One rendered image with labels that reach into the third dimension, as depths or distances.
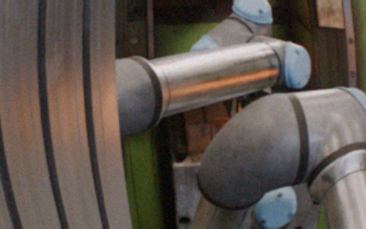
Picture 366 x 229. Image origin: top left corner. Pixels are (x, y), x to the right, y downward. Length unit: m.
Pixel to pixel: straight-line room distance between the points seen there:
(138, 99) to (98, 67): 0.53
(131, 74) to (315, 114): 0.24
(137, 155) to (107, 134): 1.42
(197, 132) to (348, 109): 0.82
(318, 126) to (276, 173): 0.08
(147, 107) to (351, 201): 0.31
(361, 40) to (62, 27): 1.53
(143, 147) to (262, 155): 0.99
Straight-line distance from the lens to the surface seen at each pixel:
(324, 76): 1.76
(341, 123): 0.81
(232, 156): 0.81
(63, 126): 0.30
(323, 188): 0.80
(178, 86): 0.92
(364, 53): 1.80
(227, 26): 1.22
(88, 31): 0.32
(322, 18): 1.70
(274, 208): 1.11
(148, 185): 1.80
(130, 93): 0.86
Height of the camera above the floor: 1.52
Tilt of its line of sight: 19 degrees down
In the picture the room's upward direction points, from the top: 3 degrees counter-clockwise
